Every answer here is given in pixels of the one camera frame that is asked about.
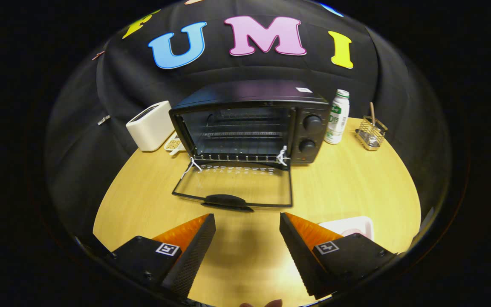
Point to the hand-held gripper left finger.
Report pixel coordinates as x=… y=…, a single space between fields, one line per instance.
x=194 y=260

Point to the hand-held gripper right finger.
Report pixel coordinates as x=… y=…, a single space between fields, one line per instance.
x=298 y=260

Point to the white square plate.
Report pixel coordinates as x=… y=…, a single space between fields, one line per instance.
x=348 y=222

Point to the black toaster oven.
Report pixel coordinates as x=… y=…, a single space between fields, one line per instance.
x=245 y=94

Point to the white bread toaster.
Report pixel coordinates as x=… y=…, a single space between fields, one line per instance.
x=147 y=128

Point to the small white dish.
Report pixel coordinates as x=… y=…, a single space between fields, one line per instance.
x=173 y=144

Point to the white bottle green label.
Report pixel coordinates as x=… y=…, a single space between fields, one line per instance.
x=337 y=119

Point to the wooden stick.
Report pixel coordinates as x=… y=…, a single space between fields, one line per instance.
x=372 y=111

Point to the silver clip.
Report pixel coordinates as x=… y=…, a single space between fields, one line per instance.
x=104 y=120

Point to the red clip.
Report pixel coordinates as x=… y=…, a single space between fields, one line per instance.
x=98 y=55

